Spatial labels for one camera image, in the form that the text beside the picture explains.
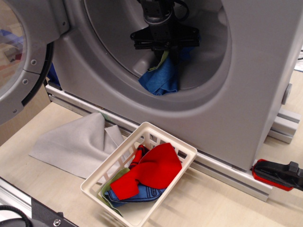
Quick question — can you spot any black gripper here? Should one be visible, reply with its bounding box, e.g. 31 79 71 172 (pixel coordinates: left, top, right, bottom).
130 9 200 65

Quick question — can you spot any green felt sock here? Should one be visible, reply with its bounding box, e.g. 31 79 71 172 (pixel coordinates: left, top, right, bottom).
148 50 169 72

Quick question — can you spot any blue felt cloth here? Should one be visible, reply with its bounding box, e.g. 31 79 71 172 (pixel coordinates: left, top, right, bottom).
138 35 201 96

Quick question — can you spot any white plastic laundry basket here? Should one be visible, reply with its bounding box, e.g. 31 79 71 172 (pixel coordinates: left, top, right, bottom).
80 122 197 227

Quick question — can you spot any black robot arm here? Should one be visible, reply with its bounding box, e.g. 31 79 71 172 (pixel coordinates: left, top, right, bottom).
130 0 200 65

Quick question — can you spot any grey toy washing machine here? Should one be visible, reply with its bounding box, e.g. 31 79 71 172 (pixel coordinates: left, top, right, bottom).
53 0 303 170

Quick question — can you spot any grey round machine door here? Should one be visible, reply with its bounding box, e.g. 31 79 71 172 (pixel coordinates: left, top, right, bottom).
0 0 69 124

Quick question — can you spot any red striped felt piece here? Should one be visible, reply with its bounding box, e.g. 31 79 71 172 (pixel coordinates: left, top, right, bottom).
128 145 150 169

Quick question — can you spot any red felt cloth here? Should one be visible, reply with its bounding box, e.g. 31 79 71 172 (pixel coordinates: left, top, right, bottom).
110 143 182 200

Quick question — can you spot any grey felt cloth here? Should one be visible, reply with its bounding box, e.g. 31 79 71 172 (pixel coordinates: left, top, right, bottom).
29 113 124 178

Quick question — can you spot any olive green felt cloth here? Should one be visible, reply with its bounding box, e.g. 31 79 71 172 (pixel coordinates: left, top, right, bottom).
100 167 130 217

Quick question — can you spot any blue felt jeans piece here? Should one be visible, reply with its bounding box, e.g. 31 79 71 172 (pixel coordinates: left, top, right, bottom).
103 184 166 208

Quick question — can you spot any red black clamp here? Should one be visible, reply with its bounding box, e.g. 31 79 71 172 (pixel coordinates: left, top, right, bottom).
252 159 303 192

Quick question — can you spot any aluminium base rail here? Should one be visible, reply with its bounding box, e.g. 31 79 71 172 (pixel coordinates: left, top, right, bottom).
45 85 303 201

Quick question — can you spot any aluminium frame with black bracket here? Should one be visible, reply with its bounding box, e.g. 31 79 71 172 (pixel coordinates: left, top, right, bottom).
0 178 76 227

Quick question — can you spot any black braided cable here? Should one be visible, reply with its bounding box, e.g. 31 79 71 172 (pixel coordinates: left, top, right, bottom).
0 204 31 227

